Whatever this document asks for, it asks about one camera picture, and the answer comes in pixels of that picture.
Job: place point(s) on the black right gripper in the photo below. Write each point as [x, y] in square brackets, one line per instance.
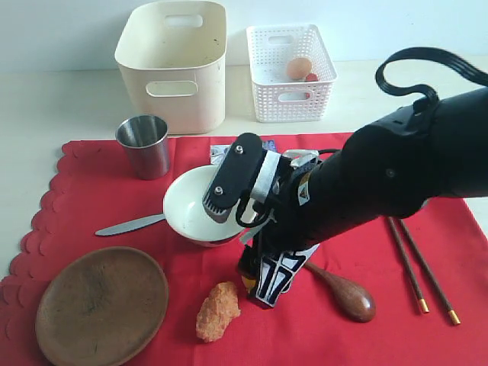
[289, 228]

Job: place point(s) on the yellow lemon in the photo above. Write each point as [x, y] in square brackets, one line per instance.
[249, 284]

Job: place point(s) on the orange fried chicken piece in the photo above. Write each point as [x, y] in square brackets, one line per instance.
[219, 308]

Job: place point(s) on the blue white milk carton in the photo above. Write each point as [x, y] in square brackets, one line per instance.
[218, 152]

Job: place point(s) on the red sausage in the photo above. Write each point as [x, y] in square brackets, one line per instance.
[311, 77]

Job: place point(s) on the brown egg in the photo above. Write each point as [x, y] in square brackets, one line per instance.
[299, 68]

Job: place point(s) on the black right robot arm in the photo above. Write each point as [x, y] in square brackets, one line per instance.
[389, 168]

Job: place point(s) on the dark wooden spoon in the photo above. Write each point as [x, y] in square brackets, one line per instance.
[351, 298]

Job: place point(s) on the white ceramic bowl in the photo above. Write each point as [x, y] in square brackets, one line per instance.
[185, 214]

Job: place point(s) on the silver butter knife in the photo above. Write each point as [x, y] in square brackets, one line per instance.
[130, 226]

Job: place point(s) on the red scalloped cloth mat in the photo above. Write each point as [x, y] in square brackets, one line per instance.
[95, 187]

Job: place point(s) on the left brown chopstick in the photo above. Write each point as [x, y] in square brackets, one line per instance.
[423, 306]

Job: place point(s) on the brown wooden plate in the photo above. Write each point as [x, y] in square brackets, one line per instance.
[103, 309]

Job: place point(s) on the stainless steel cup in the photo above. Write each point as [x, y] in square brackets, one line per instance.
[144, 140]

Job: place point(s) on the white perforated plastic basket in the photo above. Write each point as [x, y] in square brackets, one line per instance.
[277, 98]

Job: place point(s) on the cream plastic tub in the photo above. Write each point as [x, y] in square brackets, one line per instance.
[172, 56]

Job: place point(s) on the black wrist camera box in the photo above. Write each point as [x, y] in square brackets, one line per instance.
[235, 176]

